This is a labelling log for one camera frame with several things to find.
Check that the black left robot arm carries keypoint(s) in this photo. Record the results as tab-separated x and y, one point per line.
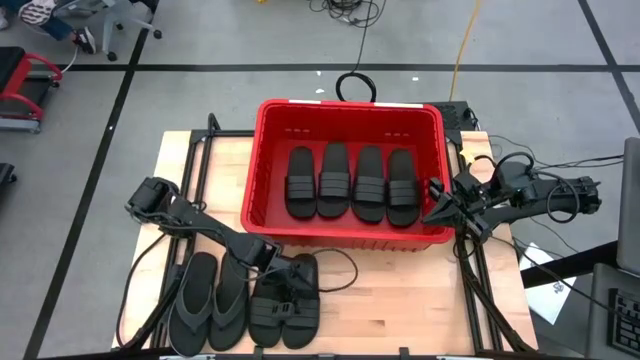
200	222

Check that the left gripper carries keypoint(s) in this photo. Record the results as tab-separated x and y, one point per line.
290	285

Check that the red plastic bin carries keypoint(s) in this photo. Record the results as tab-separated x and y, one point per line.
350	125

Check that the white paper sheet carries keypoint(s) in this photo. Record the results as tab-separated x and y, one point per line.
547	295

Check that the white office chair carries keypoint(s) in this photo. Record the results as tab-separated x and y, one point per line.
120	20

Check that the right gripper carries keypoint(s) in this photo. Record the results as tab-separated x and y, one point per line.
475	200

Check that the black table edge clamp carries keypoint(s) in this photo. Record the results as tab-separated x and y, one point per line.
258	352
404	353

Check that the black perforated box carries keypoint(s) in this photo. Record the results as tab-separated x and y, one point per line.
452	117

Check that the black floor bar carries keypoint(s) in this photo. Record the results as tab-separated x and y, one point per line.
570	262

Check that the grey monitor panel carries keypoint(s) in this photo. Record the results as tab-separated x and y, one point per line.
631	205

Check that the grey desk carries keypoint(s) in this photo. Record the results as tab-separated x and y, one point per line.
600	320

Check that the black flip-flop sandal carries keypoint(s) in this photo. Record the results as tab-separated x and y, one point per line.
230	320
200	270

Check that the black keyboard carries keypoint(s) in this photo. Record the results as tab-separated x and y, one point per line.
625	320

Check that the person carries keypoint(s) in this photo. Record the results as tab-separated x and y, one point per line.
50	20

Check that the red and black cart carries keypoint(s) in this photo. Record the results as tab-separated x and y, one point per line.
22	75

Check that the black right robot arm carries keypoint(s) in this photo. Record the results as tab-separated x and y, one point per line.
545	195

